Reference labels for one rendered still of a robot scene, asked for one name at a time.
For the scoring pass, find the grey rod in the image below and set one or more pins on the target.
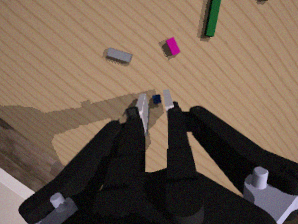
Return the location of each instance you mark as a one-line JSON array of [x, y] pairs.
[[119, 54]]

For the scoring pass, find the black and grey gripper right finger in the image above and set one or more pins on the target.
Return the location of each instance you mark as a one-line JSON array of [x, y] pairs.
[[264, 178]]

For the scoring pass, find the small magenta block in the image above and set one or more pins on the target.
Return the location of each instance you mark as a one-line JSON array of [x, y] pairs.
[[172, 46]]

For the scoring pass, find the green rod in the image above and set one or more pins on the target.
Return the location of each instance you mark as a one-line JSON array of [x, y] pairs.
[[212, 18]]

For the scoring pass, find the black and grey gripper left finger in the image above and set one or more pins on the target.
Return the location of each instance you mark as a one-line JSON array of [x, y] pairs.
[[85, 174]]

